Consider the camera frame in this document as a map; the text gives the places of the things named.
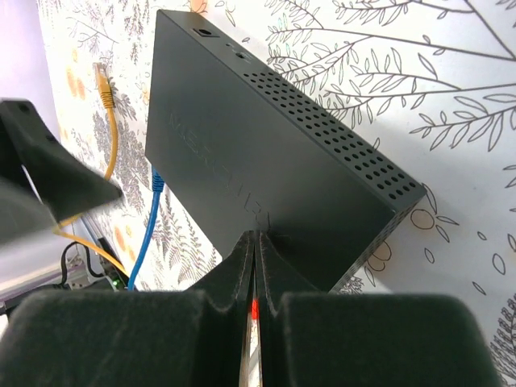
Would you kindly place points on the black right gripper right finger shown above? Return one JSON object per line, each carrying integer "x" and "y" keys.
{"x": 312, "y": 338}

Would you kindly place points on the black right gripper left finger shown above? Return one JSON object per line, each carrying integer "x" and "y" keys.
{"x": 196, "y": 337}

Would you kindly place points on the black network switch box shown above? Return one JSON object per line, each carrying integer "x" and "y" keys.
{"x": 243, "y": 149}

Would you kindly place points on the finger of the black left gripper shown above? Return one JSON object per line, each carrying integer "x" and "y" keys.
{"x": 22, "y": 210}
{"x": 32, "y": 155}

